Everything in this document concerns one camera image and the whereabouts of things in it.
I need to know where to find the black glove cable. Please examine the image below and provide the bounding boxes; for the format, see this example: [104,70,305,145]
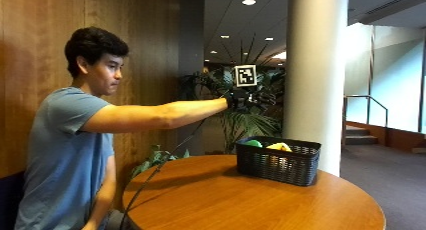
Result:
[118,117,208,230]

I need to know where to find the yellow banana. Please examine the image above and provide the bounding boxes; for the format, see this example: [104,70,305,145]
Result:
[265,142,294,153]

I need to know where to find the large potted palm plant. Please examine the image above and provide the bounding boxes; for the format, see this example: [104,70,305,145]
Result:
[178,65,287,154]

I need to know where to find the white round column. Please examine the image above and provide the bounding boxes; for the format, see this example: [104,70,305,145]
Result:
[281,0,350,178]

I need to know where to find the black plastic basket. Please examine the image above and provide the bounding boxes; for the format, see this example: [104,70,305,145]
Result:
[234,135,322,187]

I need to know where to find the green fruit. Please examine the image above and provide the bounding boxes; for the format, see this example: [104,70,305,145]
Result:
[242,139,263,149]

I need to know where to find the small green leafy plant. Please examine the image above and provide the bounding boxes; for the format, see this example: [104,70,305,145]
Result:
[128,144,192,180]

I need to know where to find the white marker cube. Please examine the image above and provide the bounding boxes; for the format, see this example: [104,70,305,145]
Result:
[233,64,258,88]

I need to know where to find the metal stair handrail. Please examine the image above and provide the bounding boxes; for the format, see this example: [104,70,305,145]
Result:
[341,94,390,148]

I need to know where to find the dark blue seat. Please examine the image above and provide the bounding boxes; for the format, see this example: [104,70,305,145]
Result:
[0,171,27,230]

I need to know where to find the person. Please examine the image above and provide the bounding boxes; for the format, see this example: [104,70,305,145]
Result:
[13,26,229,230]

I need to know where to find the carpeted stair steps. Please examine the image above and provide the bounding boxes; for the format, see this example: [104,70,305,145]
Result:
[343,124,379,146]

